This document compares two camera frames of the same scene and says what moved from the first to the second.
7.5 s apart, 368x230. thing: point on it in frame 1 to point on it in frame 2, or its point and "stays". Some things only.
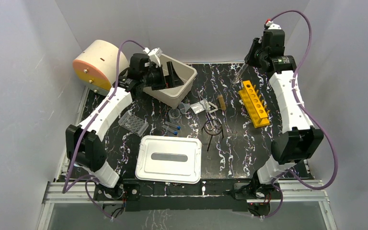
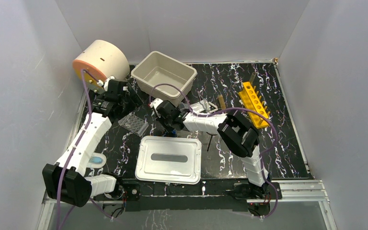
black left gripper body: (165, 78) to (128, 96)
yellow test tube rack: (254, 105) stays
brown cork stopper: (222, 102) stays
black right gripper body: (260, 53) to (166, 122)
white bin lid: (169, 159) stays
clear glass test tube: (239, 74) to (252, 77)
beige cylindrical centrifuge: (97, 67) stays
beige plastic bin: (174, 96) stays
